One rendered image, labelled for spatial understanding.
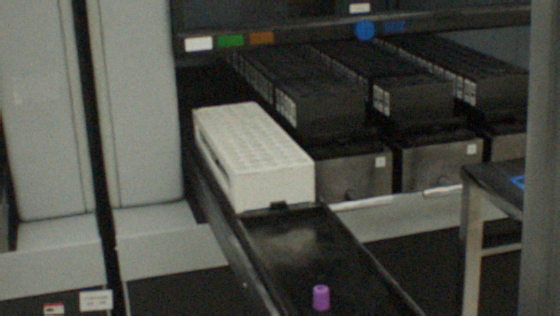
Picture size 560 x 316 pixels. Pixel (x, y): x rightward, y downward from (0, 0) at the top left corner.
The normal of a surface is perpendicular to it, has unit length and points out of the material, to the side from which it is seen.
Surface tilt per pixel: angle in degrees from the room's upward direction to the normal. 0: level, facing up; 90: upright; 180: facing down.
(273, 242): 0
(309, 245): 0
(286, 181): 90
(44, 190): 90
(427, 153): 90
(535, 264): 86
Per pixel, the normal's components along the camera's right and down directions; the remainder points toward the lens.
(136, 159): 0.29, 0.32
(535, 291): -1.00, 0.00
